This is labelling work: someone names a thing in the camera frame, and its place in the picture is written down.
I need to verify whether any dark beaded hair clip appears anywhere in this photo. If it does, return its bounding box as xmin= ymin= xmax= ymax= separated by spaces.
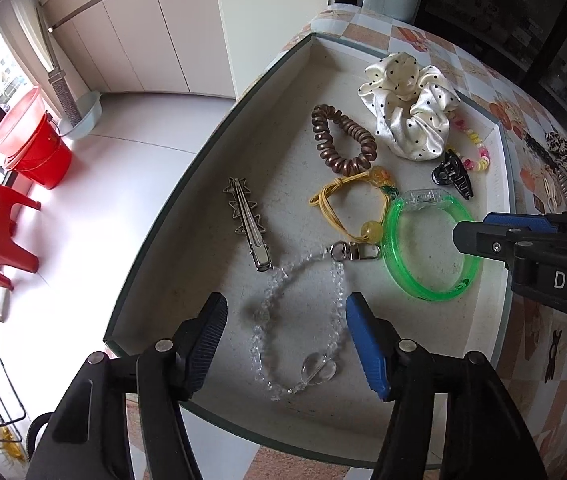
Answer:
xmin=523 ymin=132 xmax=551 ymax=161

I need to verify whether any silver spiked hair clip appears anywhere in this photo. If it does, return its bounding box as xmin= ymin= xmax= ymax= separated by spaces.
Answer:
xmin=222 ymin=176 xmax=274 ymax=273

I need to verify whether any white polka dot scrunchie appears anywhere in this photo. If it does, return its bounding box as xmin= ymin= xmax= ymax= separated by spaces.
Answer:
xmin=357 ymin=53 xmax=461 ymax=162

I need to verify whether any white cabinet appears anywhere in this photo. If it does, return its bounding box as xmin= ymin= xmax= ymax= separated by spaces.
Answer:
xmin=38 ymin=0 xmax=229 ymax=97

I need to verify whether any clear crystal bead bracelet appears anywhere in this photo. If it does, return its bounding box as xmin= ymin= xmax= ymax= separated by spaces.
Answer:
xmin=248 ymin=241 xmax=383 ymax=402

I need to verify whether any grey scrub brush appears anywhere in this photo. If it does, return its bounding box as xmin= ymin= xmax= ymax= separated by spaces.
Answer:
xmin=46 ymin=35 xmax=82 ymax=128

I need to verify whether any yellow pink beaded bracelet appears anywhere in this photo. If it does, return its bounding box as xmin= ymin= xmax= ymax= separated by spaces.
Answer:
xmin=446 ymin=115 xmax=493 ymax=172

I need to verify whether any red bucket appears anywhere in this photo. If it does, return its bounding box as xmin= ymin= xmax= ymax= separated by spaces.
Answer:
xmin=0 ymin=85 xmax=73 ymax=191

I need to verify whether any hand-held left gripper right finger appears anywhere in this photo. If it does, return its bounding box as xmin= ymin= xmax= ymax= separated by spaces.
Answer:
xmin=346 ymin=291 xmax=549 ymax=480

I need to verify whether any small black claw clip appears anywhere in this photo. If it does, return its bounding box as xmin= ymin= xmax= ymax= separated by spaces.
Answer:
xmin=431 ymin=152 xmax=475 ymax=201

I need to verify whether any grey tray with dark rim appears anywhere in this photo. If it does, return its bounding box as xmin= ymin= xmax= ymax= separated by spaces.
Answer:
xmin=104 ymin=32 xmax=514 ymax=433

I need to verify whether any brown spiral hair tie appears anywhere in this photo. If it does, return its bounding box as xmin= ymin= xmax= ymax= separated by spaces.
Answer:
xmin=311 ymin=104 xmax=379 ymax=176

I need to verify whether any black glasses-shaped hair clip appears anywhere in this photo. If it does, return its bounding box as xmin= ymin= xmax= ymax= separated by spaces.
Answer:
xmin=543 ymin=330 xmax=565 ymax=384

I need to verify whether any cream bow hair clip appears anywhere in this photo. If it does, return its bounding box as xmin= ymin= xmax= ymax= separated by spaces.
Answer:
xmin=545 ymin=174 xmax=563 ymax=209

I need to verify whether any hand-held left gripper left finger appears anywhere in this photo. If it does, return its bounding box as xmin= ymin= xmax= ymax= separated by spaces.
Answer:
xmin=24 ymin=291 xmax=228 ymax=480

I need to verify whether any yellow cord hair tie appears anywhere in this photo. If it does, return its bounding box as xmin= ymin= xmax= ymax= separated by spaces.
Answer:
xmin=308 ymin=165 xmax=397 ymax=243

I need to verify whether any dark display cabinet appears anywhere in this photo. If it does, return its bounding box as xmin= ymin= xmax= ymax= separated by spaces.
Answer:
xmin=413 ymin=0 xmax=567 ymax=148

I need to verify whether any pale blue basin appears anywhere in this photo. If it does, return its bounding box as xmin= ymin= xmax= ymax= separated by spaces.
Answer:
xmin=58 ymin=91 xmax=104 ymax=141

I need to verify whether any green translucent bangle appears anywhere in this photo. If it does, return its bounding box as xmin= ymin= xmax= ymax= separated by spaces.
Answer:
xmin=381 ymin=188 xmax=483 ymax=303

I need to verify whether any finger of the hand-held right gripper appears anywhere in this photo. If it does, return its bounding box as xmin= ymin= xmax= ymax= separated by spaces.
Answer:
xmin=452 ymin=220 xmax=519 ymax=261
xmin=482 ymin=211 xmax=564 ymax=233

